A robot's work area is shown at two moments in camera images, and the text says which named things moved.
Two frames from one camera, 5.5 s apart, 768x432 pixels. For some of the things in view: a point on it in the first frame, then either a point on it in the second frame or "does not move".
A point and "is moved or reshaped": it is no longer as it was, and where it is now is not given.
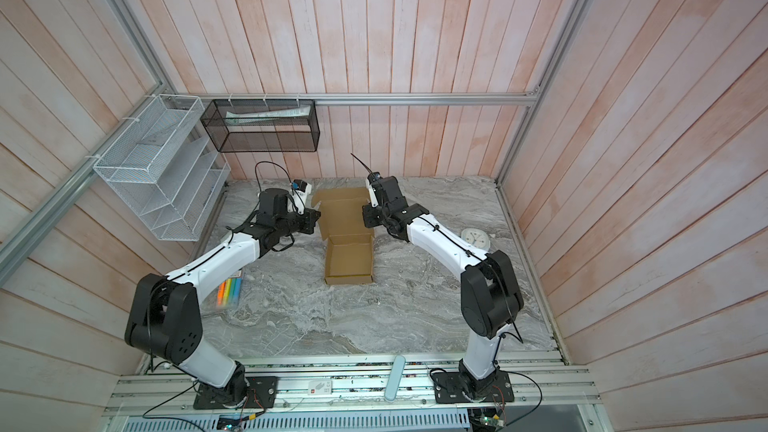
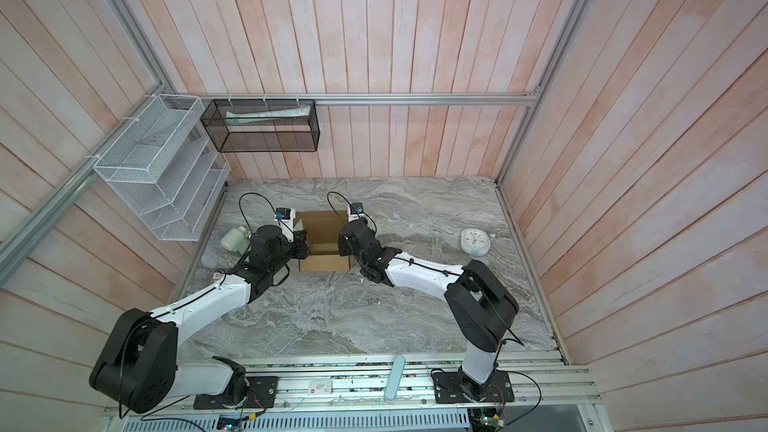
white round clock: x=478 y=237 does not move
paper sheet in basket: x=235 y=118 does not move
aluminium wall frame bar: x=532 y=98 does not move
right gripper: x=370 y=221 → x=344 y=246
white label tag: x=320 y=387 does not move
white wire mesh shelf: x=166 y=171 does not move
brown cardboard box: x=349 y=243 is moved or reshaped
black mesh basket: x=262 y=125 does not move
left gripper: x=310 y=216 → x=300 y=238
